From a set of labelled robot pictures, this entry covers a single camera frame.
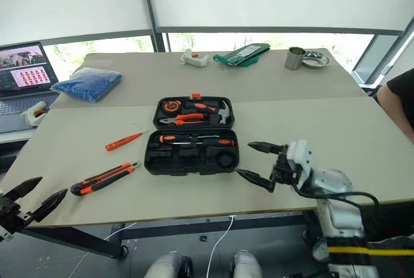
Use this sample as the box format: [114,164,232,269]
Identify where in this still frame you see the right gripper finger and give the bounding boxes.
[247,141,287,156]
[234,168,278,194]

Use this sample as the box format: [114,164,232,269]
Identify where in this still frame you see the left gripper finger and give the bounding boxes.
[32,188,69,224]
[4,176,43,202]

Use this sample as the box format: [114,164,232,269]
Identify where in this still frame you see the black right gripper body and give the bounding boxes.
[270,144,302,192]

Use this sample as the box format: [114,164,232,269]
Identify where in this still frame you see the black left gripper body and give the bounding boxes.
[0,195,34,234]

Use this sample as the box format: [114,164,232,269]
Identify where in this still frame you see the black plastic tool case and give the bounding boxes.
[143,93,241,177]

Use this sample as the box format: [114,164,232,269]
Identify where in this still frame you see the black tape roll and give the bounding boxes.
[216,152,239,171]

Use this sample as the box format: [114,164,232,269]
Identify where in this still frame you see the long orange black screwdriver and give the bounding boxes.
[170,138,236,149]

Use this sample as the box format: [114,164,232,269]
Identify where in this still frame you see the orange black utility knife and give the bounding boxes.
[70,161,141,197]

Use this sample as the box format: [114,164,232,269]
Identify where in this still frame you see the white glue gun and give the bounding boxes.
[19,100,50,128]
[179,48,211,69]

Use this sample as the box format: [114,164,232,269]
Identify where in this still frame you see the grey rounded robot leg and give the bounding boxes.
[143,251,194,278]
[229,249,265,278]

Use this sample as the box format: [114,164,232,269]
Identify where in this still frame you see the metal cup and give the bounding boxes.
[284,46,307,71]

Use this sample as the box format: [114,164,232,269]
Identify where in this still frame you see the orange voltage tester screwdriver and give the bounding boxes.
[104,131,149,153]

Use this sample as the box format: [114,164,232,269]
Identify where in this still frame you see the green plastic bag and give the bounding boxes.
[213,42,271,67]

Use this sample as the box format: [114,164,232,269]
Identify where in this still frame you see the short orange black screwdriver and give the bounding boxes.
[158,134,199,145]

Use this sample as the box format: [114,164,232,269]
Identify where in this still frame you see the round metal dish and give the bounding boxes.
[301,50,332,69]

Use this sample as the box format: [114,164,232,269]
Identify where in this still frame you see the orange black tape measure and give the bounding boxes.
[162,100,182,112]

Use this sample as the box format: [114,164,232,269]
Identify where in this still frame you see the open laptop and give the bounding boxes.
[0,41,61,134]

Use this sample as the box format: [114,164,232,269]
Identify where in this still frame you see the blue plastic bag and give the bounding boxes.
[51,67,124,104]

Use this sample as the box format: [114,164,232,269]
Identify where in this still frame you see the person in black shirt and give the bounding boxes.
[376,67,414,147]

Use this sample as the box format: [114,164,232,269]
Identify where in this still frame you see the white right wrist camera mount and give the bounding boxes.
[286,139,315,191]

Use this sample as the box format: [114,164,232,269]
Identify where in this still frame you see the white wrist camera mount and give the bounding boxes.
[0,225,14,244]
[286,139,315,191]

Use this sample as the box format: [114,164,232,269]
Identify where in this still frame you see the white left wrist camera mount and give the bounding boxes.
[0,225,14,244]

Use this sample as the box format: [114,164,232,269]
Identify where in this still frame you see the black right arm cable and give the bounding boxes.
[292,183,381,209]

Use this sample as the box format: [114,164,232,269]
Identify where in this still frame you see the white cable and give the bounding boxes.
[67,214,236,278]

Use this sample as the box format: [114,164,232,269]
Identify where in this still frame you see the claw hammer orange black handle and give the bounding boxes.
[184,99,232,127]

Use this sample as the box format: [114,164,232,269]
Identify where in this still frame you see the orange handled pliers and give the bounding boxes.
[158,113,212,127]

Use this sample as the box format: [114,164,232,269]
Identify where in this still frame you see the black table frame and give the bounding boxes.
[18,209,321,260]

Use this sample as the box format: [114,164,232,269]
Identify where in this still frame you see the yellow cable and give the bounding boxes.
[327,244,414,257]

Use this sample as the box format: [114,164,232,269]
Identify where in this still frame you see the dark window frame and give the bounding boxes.
[0,0,414,53]

